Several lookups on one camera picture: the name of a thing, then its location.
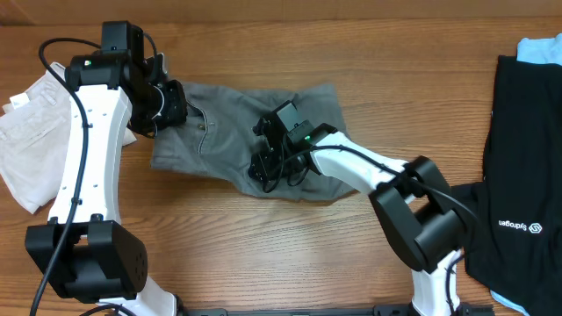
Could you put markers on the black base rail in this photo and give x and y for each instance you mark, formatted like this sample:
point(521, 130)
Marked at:
point(307, 311)

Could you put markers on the brown cardboard backdrop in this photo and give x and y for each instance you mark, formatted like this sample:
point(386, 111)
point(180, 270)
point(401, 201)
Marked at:
point(93, 12)

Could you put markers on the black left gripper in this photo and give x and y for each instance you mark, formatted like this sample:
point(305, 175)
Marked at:
point(176, 109)

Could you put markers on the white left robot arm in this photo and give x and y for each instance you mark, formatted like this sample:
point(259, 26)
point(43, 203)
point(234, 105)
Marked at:
point(83, 251)

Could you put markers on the folded beige shorts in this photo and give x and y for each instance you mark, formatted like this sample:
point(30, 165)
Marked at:
point(42, 142)

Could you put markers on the black garment with logo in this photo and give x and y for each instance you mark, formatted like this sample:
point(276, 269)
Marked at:
point(516, 249)

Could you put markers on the grey shorts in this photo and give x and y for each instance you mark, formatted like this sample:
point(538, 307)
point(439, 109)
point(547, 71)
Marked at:
point(217, 139)

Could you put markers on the light blue garment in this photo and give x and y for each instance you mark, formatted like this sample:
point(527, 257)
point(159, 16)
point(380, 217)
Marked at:
point(540, 51)

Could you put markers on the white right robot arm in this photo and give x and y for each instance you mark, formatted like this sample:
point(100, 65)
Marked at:
point(423, 223)

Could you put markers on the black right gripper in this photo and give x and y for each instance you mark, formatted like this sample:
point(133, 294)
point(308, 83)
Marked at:
point(264, 162)

